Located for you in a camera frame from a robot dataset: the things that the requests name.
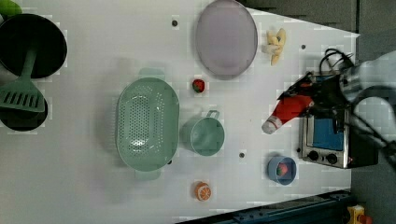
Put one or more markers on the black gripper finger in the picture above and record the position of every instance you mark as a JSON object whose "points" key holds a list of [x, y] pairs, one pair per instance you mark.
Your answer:
{"points": [[303, 86]]}

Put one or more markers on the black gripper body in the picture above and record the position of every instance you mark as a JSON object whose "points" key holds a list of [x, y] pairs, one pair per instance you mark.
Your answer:
{"points": [[328, 101]]}

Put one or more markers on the red ketchup bottle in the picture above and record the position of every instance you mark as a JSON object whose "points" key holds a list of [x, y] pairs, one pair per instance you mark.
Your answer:
{"points": [[287, 109]]}

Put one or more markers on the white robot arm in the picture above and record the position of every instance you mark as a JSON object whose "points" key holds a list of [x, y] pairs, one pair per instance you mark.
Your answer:
{"points": [[358, 82]]}

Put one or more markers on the black toaster oven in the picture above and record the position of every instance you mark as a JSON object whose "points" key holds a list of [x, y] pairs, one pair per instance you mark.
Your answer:
{"points": [[337, 142]]}

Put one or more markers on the yellow peeled banana toy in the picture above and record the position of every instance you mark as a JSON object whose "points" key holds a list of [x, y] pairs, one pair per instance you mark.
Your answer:
{"points": [[274, 44]]}

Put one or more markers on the red strawberry in bowl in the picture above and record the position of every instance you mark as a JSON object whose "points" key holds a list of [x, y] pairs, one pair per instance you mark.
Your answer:
{"points": [[281, 169]]}

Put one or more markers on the blue bowl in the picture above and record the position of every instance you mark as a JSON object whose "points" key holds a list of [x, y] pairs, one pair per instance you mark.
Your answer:
{"points": [[288, 177]]}

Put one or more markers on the purple oval plate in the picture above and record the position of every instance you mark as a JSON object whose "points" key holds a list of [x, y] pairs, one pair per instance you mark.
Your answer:
{"points": [[226, 38]]}

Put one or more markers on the small red strawberry toy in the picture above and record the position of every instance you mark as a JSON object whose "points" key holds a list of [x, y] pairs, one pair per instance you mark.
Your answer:
{"points": [[198, 85]]}

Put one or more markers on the orange slice toy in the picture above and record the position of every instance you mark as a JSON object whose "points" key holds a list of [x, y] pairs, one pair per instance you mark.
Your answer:
{"points": [[202, 192]]}

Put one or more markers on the green oval colander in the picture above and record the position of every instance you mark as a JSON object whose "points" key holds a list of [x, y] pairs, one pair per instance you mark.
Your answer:
{"points": [[147, 124]]}

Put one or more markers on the green slotted spatula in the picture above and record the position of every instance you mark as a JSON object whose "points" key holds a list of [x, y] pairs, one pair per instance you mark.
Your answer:
{"points": [[22, 93]]}

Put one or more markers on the black small pan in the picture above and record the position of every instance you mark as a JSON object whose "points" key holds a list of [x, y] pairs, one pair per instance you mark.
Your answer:
{"points": [[23, 121]]}

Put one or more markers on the black round pan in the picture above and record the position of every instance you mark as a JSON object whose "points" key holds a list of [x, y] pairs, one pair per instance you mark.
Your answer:
{"points": [[20, 33]]}

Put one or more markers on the green object at corner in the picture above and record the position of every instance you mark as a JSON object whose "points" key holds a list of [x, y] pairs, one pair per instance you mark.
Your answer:
{"points": [[9, 8]]}

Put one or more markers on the dark blue metal frame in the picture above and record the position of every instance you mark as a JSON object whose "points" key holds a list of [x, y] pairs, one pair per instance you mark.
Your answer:
{"points": [[326, 208]]}

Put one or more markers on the green cup with handle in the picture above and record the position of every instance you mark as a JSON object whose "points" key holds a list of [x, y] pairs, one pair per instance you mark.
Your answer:
{"points": [[203, 135]]}

